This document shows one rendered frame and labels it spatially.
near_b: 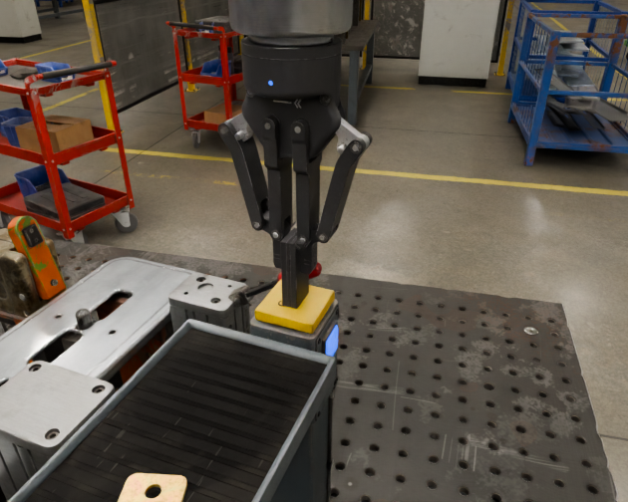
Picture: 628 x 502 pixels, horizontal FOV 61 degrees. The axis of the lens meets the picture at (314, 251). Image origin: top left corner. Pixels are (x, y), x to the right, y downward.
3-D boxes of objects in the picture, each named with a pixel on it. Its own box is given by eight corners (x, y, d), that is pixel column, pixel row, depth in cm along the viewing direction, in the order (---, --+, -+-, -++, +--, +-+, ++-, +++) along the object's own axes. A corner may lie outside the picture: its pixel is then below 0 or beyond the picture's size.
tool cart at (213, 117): (235, 124, 496) (226, 10, 448) (278, 129, 479) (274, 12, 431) (180, 149, 433) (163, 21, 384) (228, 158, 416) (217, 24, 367)
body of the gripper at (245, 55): (361, 32, 41) (356, 147, 46) (262, 26, 44) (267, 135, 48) (327, 47, 35) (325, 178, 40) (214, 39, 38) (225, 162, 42)
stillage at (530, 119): (506, 121, 504) (526, 12, 457) (597, 125, 490) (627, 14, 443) (524, 165, 402) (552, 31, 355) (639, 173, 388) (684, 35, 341)
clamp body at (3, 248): (54, 383, 105) (0, 219, 87) (114, 403, 100) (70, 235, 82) (9, 421, 97) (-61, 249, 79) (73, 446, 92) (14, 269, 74)
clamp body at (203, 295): (215, 439, 93) (192, 263, 75) (274, 459, 89) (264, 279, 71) (184, 484, 85) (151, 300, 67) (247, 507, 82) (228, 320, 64)
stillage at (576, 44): (504, 88, 622) (520, -2, 575) (578, 92, 605) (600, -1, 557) (511, 115, 521) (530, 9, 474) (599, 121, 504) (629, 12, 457)
